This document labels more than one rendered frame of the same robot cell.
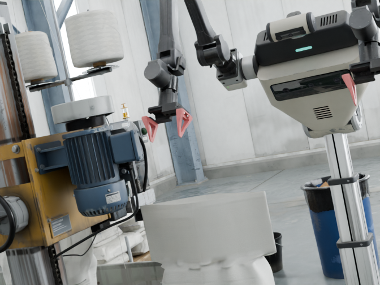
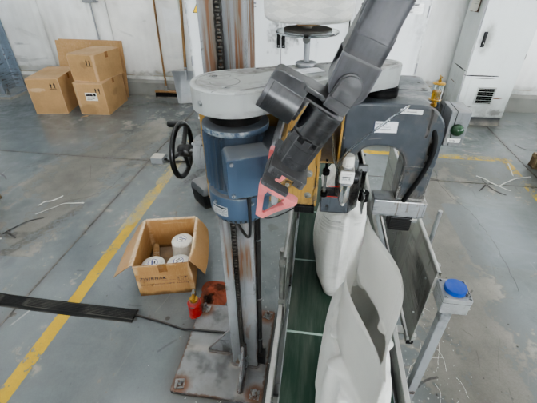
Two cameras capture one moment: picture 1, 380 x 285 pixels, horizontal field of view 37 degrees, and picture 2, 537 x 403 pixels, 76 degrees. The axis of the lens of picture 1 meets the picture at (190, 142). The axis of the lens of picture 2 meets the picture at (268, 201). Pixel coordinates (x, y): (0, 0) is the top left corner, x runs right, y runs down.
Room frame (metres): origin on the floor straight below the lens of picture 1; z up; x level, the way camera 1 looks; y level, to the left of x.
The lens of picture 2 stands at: (1.52, -0.43, 1.62)
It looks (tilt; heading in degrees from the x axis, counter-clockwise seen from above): 35 degrees down; 71
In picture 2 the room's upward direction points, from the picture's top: straight up
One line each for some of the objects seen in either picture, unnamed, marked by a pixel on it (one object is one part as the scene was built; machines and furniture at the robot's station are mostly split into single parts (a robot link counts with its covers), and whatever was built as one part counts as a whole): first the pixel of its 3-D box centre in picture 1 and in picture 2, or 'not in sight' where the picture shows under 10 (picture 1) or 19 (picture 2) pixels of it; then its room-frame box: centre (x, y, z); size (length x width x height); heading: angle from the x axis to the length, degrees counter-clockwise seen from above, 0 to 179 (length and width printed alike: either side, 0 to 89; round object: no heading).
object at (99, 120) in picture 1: (86, 124); (235, 112); (1.69, 0.29, 1.35); 0.12 x 0.12 x 0.04
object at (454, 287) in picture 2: not in sight; (455, 289); (2.25, 0.04, 0.84); 0.06 x 0.06 x 0.02
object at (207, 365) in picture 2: not in sight; (226, 337); (1.65, 0.60, 0.10); 0.50 x 0.42 x 0.20; 63
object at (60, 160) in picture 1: (61, 154); not in sight; (1.69, 0.38, 1.27); 0.12 x 0.09 x 0.09; 153
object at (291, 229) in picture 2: not in sight; (293, 216); (2.11, 0.89, 0.54); 1.05 x 0.02 x 0.41; 63
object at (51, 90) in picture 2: not in sight; (57, 89); (0.35, 4.89, 0.22); 0.60 x 0.40 x 0.45; 75
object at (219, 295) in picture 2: not in sight; (214, 293); (1.66, 0.97, 0.02); 0.22 x 0.18 x 0.04; 63
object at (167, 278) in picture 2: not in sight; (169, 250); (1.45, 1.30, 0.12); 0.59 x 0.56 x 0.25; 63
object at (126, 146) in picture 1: (127, 150); (248, 174); (1.68, 0.18, 1.25); 0.10 x 0.08 x 0.12; 178
